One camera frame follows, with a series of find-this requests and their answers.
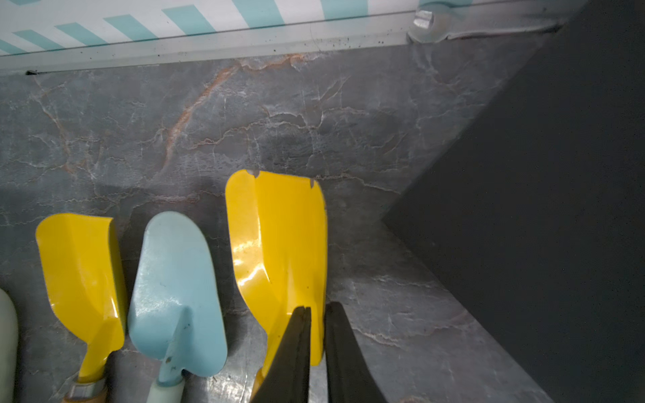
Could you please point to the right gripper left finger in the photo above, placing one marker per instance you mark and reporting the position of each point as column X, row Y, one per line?
column 288, row 377

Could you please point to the light green trowel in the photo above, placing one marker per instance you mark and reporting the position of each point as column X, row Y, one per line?
column 9, row 347

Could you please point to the yellow shovel wooden handle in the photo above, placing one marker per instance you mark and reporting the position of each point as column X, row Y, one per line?
column 86, row 289

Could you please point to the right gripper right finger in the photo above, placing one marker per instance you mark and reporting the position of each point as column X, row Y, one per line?
column 349, row 378

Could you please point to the light blue trowel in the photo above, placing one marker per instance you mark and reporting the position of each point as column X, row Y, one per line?
column 175, row 315

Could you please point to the black box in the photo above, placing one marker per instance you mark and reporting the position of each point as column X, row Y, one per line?
column 534, row 218

